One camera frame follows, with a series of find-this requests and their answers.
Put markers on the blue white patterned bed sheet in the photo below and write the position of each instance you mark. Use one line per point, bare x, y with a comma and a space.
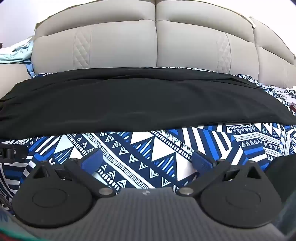
161, 150

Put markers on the beige upholstered headboard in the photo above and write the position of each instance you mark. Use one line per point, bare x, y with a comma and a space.
157, 39

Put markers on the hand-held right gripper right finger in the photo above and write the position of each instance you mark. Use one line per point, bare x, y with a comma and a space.
200, 162

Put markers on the black pants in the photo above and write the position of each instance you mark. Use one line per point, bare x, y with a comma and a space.
138, 102

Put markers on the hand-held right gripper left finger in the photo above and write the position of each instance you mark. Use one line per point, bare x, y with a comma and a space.
93, 160

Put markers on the light blue cloth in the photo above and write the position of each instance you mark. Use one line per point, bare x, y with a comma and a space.
16, 54

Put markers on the small dark red object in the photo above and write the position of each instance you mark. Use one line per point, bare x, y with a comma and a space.
293, 107

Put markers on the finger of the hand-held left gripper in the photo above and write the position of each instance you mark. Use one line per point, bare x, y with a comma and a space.
9, 153

